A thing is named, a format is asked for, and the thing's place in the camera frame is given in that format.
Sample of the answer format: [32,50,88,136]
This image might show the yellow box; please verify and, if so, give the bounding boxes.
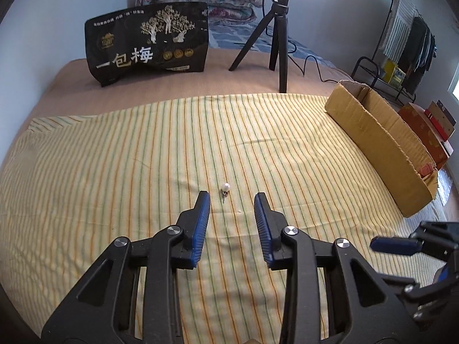
[381,59,407,84]

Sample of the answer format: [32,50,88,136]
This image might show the dark hanging clothes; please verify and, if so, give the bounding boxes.
[400,16,436,92]

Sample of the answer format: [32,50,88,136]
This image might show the red flat box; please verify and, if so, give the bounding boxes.
[428,115,453,142]

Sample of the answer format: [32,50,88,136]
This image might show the tan bed mattress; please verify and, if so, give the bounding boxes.
[34,47,355,122]

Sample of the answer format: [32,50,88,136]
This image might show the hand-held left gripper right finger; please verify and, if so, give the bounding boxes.
[253,193,422,344]

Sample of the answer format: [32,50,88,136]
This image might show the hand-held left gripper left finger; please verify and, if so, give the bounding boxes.
[41,191,211,344]

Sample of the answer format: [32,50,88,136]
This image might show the black metal clothes rack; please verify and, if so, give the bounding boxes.
[351,0,436,106]

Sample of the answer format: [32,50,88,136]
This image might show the yellow striped cloth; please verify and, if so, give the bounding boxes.
[0,93,459,344]

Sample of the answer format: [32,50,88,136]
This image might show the clear plastic sheet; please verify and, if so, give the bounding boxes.
[435,170,458,206]

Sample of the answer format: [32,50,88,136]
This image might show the black cable with switch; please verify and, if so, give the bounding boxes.
[262,0,354,85]

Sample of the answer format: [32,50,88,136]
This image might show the tan flat box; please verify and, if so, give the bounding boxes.
[425,99,458,131]

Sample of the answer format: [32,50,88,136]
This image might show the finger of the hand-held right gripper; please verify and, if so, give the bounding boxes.
[370,221,459,263]
[380,263,459,307]

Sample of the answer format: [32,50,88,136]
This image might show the cardboard box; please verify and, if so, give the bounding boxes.
[324,81,439,218]

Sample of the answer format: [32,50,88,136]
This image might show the black tripod stand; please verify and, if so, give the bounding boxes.
[228,0,292,94]

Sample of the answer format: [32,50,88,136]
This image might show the striped hanging towel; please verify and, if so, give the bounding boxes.
[382,0,417,60]

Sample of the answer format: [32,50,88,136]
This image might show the blue patterned bed sheet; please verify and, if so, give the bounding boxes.
[208,18,338,69]

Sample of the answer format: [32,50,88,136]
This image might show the black printed snack bag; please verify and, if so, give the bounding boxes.
[84,2,209,87]

